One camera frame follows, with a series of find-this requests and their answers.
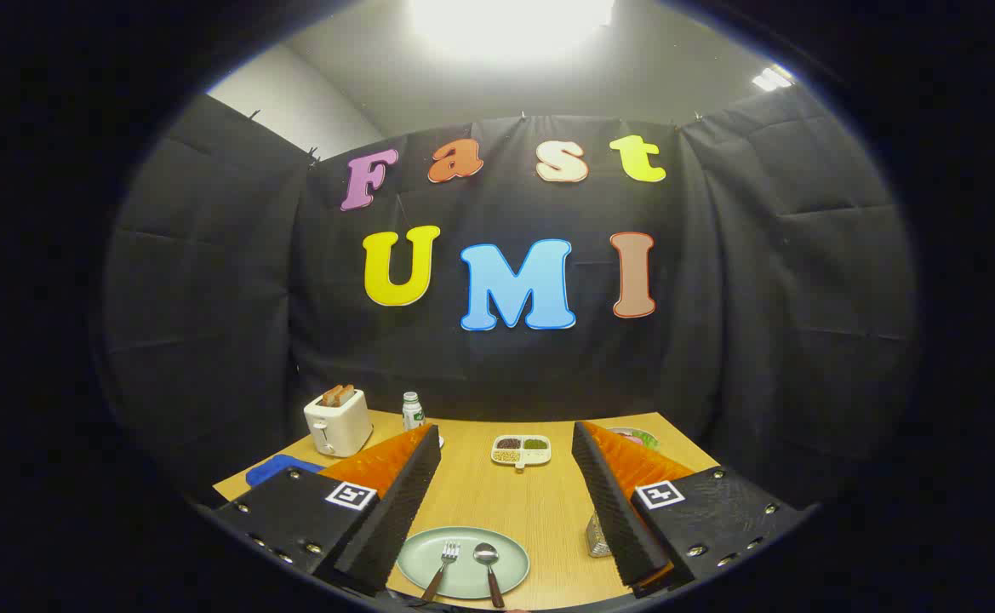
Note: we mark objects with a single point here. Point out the white divided dish with beans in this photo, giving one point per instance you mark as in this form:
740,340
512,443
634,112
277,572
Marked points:
521,451

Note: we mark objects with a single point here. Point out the light green round plate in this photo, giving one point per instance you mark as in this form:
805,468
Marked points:
463,579

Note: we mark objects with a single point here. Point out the large ceiling light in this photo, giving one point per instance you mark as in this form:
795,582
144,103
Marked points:
510,25

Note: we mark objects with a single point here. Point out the white toaster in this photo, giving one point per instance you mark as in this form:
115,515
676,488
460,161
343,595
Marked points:
340,426

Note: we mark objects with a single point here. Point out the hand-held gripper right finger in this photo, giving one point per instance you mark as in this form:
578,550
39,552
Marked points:
616,511

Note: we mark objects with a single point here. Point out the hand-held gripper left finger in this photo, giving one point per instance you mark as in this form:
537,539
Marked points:
395,511

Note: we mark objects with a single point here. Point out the small white drink bottle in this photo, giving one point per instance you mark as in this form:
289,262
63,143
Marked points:
413,413

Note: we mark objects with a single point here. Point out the green lettuce leaf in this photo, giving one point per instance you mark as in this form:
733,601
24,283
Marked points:
647,440

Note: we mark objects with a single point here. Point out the white plate of food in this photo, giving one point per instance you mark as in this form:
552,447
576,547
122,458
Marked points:
633,436

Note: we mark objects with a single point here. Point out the blue folded cloth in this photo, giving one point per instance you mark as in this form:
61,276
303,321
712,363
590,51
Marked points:
280,468

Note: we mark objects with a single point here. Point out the small ceiling light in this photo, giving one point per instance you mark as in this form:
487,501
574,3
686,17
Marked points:
771,78

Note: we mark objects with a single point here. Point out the brown toast slice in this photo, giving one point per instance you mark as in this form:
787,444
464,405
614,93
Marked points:
332,396
345,393

